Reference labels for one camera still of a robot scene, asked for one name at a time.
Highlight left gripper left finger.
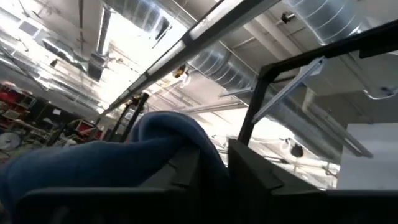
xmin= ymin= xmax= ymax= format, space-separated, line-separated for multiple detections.
xmin=139 ymin=145 xmax=200 ymax=191

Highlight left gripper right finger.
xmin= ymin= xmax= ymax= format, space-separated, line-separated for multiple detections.
xmin=228 ymin=138 xmax=328 ymax=195

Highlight blue denim baseball cap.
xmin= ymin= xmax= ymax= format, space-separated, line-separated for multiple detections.
xmin=0 ymin=111 xmax=231 ymax=218

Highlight black background rig poles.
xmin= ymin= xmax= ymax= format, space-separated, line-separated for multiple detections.
xmin=104 ymin=92 xmax=150 ymax=144

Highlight silver aluminium bar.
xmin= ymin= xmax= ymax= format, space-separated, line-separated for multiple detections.
xmin=251 ymin=55 xmax=327 ymax=125

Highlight yellow ceiling fixture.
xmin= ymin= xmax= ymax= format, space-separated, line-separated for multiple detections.
xmin=172 ymin=63 xmax=188 ymax=79

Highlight white panel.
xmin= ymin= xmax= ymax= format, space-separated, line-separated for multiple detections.
xmin=336 ymin=123 xmax=398 ymax=191

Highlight white round fan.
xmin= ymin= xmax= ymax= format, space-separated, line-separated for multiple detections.
xmin=0 ymin=132 xmax=23 ymax=152

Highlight red storage shelves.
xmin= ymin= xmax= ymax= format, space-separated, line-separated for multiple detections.
xmin=0 ymin=81 xmax=40 ymax=131

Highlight black ceiling camera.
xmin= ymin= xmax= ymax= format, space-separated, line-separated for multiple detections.
xmin=290 ymin=143 xmax=305 ymax=159
xmin=281 ymin=11 xmax=296 ymax=24

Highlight black aluminium rig frame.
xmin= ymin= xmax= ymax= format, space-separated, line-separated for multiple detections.
xmin=238 ymin=18 xmax=398 ymax=147

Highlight silver ceiling duct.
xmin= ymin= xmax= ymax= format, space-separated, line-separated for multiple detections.
xmin=284 ymin=0 xmax=374 ymax=46
xmin=102 ymin=0 xmax=172 ymax=40
xmin=188 ymin=42 xmax=346 ymax=164

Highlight black ceiling light rail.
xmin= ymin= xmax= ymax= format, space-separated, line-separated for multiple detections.
xmin=96 ymin=0 xmax=280 ymax=121

